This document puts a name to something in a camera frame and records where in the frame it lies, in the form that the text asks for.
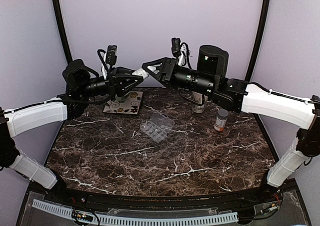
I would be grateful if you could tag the clear plastic pill organizer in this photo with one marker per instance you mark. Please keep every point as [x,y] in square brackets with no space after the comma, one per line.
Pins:
[158,121]

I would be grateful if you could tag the right black frame post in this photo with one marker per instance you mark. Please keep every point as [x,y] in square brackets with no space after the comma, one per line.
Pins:
[258,39]

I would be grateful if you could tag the left black frame post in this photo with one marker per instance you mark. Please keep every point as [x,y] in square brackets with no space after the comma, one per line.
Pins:
[62,30]

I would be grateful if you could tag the black frame post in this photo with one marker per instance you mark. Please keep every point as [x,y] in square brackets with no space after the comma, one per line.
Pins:
[258,39]
[62,30]

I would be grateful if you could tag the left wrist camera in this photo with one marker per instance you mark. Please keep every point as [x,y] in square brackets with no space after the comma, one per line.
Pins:
[108,59]

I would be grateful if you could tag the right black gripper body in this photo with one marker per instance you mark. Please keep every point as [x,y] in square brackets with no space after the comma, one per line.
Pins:
[170,64]

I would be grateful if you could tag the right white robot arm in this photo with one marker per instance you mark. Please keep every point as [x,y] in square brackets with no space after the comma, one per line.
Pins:
[237,95]

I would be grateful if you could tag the beige ceramic mug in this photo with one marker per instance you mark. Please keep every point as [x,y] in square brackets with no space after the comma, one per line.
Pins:
[200,102]

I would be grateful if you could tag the green ceramic bowl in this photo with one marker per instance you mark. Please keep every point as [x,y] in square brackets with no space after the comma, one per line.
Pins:
[121,99]

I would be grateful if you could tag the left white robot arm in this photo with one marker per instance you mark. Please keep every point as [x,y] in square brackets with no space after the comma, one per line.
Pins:
[82,84]

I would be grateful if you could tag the small white bottle cap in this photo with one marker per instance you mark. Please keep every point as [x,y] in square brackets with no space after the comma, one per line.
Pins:
[153,69]

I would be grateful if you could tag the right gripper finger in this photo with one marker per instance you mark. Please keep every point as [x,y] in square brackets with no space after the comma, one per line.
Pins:
[157,75]
[157,63]

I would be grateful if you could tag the floral square plate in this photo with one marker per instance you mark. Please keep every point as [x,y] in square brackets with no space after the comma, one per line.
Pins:
[129,107]

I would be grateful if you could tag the orange pill bottle grey cap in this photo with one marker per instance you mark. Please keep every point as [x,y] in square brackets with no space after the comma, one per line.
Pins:
[221,119]

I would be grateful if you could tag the white slotted cable duct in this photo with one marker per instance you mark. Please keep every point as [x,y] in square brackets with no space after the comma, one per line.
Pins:
[138,217]

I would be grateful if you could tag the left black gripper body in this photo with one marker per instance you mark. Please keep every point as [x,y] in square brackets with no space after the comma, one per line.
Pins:
[111,83]

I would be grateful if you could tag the small white pill bottle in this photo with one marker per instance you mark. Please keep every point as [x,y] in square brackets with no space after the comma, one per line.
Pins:
[141,72]

